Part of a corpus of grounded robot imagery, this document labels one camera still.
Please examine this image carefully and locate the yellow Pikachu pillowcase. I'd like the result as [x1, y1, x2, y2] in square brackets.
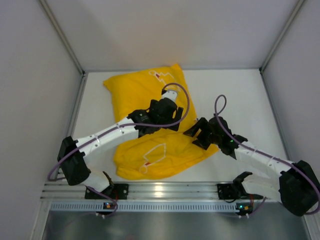
[103, 64, 219, 180]

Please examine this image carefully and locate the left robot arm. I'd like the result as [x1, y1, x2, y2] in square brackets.
[57, 97, 184, 195]

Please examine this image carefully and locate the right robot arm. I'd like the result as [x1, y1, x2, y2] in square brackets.
[184, 116, 320, 217]

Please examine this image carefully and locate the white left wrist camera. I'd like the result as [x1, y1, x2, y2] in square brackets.
[161, 89, 178, 102]

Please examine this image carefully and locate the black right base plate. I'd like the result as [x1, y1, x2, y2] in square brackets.
[216, 183, 239, 202]

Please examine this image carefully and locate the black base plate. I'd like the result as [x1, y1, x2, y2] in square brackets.
[216, 183, 239, 202]
[84, 183, 129, 200]

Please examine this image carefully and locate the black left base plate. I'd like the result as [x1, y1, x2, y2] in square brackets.
[84, 183, 129, 200]

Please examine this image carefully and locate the right aluminium frame post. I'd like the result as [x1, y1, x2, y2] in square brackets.
[258, 0, 308, 73]

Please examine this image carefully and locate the aluminium frame post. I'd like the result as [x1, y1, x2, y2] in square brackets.
[258, 0, 308, 73]
[37, 0, 87, 76]

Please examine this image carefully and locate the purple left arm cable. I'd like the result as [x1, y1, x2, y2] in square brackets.
[46, 82, 191, 218]

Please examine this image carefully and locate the aluminium mounting rail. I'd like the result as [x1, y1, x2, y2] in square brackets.
[39, 181, 312, 201]

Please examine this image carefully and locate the white slotted cable duct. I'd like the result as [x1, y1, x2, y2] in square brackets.
[50, 201, 240, 213]

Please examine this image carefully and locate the left aluminium frame post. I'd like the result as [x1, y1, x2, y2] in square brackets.
[37, 0, 87, 76]

